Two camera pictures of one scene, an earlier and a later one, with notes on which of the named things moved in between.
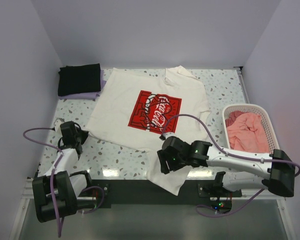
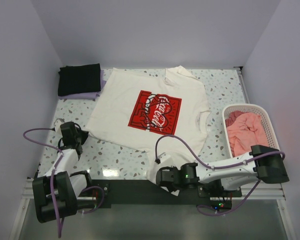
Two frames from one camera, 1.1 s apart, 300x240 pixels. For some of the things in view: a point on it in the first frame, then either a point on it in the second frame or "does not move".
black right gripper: x=163 y=157 → x=170 y=168
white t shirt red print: x=137 y=107 does not move
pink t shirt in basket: x=246 y=132 does not move
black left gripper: x=84 y=134 does not move
